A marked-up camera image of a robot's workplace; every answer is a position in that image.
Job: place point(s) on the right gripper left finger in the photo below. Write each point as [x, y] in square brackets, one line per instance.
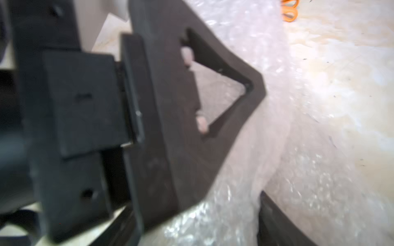
[122, 232]

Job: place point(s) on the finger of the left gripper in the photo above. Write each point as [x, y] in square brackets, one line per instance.
[172, 166]

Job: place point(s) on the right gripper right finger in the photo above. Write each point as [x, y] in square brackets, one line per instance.
[275, 228]

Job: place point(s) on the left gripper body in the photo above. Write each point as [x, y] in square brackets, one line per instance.
[63, 123]

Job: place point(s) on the bubble wrap sheet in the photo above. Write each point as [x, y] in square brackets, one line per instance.
[321, 144]

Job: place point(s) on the orange scissors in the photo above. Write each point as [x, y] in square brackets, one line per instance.
[289, 10]

